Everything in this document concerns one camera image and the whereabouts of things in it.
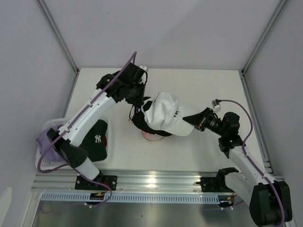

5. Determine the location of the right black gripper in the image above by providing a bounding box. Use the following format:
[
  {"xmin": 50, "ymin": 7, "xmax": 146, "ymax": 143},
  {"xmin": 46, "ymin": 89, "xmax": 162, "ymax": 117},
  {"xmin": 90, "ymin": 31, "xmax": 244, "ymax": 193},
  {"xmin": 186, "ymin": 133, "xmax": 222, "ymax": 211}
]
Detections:
[{"xmin": 183, "ymin": 107, "xmax": 226, "ymax": 137}]

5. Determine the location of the black baseball cap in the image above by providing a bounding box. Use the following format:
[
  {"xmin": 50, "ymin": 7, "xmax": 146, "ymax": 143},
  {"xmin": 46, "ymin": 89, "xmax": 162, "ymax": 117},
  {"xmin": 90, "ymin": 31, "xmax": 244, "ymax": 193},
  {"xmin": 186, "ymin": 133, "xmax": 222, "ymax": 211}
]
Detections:
[{"xmin": 129, "ymin": 96, "xmax": 172, "ymax": 137}]

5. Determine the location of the white baseball cap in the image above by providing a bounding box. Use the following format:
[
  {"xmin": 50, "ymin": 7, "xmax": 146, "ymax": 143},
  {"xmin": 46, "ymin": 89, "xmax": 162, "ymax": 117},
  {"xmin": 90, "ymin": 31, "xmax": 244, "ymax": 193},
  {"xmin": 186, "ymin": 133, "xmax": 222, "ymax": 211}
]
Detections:
[{"xmin": 142, "ymin": 92, "xmax": 200, "ymax": 137}]

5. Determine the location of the dark green baseball cap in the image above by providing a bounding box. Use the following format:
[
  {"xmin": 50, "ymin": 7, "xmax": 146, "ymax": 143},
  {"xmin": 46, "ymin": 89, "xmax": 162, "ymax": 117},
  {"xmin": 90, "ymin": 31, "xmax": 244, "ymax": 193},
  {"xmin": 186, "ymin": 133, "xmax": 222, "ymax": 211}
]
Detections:
[{"xmin": 80, "ymin": 120, "xmax": 107, "ymax": 162}]

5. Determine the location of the pink baseball cap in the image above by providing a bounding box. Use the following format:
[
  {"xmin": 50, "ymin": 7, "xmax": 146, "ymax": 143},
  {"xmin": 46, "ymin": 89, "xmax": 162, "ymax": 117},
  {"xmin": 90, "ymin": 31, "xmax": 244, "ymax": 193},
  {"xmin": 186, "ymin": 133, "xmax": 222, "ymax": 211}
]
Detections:
[{"xmin": 128, "ymin": 119, "xmax": 152, "ymax": 140}]

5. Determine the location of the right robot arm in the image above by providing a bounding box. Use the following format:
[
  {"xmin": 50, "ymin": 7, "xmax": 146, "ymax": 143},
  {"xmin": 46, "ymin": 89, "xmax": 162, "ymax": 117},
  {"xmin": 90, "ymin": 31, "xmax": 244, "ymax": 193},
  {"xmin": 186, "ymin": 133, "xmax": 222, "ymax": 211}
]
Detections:
[{"xmin": 183, "ymin": 108, "xmax": 293, "ymax": 227}]

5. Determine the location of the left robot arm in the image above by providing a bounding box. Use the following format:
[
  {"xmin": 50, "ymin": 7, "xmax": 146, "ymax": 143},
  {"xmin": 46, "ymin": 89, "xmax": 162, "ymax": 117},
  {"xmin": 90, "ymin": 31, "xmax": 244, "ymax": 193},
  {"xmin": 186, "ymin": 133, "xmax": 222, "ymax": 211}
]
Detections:
[{"xmin": 47, "ymin": 62, "xmax": 148, "ymax": 190}]

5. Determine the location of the lavender baseball cap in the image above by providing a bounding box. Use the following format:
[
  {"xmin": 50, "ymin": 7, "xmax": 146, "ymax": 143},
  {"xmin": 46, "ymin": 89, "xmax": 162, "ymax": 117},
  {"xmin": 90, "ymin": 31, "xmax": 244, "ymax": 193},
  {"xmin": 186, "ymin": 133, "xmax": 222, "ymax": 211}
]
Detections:
[{"xmin": 36, "ymin": 125, "xmax": 63, "ymax": 162}]

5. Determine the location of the white plastic basket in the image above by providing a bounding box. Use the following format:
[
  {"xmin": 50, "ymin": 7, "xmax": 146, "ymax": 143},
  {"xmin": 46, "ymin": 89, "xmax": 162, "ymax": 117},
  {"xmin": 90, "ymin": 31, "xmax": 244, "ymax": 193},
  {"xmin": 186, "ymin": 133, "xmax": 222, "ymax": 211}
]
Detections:
[{"xmin": 35, "ymin": 116, "xmax": 112, "ymax": 171}]

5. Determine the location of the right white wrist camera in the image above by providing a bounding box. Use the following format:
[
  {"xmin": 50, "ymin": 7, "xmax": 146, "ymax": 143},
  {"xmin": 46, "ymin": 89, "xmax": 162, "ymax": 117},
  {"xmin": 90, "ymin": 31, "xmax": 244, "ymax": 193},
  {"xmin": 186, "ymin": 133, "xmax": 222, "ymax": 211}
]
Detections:
[{"xmin": 211, "ymin": 99, "xmax": 221, "ymax": 113}]

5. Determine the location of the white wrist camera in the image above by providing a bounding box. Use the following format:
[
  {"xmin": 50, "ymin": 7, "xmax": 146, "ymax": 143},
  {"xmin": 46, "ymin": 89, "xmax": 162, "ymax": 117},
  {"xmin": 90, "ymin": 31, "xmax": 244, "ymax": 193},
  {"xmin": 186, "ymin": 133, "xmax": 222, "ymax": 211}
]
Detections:
[
  {"xmin": 211, "ymin": 99, "xmax": 221, "ymax": 113},
  {"xmin": 139, "ymin": 65, "xmax": 148, "ymax": 72}
]

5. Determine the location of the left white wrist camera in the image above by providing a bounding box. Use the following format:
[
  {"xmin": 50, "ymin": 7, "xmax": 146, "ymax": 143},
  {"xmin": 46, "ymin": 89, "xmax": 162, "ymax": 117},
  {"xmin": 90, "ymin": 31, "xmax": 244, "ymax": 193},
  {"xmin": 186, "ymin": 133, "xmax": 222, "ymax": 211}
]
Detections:
[{"xmin": 139, "ymin": 65, "xmax": 148, "ymax": 72}]

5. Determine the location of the left aluminium frame post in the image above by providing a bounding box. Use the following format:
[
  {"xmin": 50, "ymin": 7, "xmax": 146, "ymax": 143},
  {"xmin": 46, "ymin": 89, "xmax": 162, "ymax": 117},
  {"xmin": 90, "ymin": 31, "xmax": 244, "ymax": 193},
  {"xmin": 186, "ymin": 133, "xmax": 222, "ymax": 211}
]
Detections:
[{"xmin": 36, "ymin": 0, "xmax": 79, "ymax": 74}]

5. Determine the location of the aluminium frame post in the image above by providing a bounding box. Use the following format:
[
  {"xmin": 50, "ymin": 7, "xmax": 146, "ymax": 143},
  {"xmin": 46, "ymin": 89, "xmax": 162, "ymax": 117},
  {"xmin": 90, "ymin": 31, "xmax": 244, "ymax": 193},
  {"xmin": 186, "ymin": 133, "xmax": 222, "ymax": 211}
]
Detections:
[
  {"xmin": 36, "ymin": 0, "xmax": 79, "ymax": 74},
  {"xmin": 241, "ymin": 0, "xmax": 290, "ymax": 76}
]

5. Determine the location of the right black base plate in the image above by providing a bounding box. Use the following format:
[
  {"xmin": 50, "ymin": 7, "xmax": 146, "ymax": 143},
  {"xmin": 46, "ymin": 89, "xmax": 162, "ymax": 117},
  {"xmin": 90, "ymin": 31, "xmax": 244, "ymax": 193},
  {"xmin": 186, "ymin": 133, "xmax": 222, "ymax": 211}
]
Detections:
[{"xmin": 196, "ymin": 177, "xmax": 230, "ymax": 192}]

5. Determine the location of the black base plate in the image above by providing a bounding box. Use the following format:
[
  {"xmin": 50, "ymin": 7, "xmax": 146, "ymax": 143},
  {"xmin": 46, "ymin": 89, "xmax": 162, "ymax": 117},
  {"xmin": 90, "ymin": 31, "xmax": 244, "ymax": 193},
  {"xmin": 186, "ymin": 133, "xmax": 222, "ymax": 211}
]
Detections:
[
  {"xmin": 196, "ymin": 177, "xmax": 230, "ymax": 192},
  {"xmin": 74, "ymin": 175, "xmax": 117, "ymax": 191}
]

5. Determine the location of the aluminium mounting rail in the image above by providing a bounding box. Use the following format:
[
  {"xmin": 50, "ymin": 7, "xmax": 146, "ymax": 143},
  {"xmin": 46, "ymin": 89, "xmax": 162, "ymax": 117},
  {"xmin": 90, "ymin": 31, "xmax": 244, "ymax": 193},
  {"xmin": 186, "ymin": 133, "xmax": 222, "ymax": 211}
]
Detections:
[{"xmin": 31, "ymin": 169, "xmax": 216, "ymax": 194}]

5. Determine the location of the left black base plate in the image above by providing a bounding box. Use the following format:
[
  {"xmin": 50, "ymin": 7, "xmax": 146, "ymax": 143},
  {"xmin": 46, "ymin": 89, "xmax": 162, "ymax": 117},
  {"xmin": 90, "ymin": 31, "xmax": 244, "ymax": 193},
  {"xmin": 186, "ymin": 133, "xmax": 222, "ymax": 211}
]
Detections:
[{"xmin": 74, "ymin": 175, "xmax": 117, "ymax": 191}]

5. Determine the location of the white slotted cable duct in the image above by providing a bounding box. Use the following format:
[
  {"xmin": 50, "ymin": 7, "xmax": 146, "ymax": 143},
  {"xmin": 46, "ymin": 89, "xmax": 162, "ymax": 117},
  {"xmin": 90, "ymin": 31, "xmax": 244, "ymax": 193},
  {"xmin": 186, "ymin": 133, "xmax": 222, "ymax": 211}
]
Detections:
[{"xmin": 40, "ymin": 192, "xmax": 220, "ymax": 204}]

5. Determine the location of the right aluminium frame post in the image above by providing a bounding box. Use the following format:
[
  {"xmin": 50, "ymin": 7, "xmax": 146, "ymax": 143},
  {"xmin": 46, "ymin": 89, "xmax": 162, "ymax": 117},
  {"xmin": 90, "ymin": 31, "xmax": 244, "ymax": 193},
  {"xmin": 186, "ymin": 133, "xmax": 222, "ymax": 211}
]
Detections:
[{"xmin": 241, "ymin": 0, "xmax": 290, "ymax": 76}]

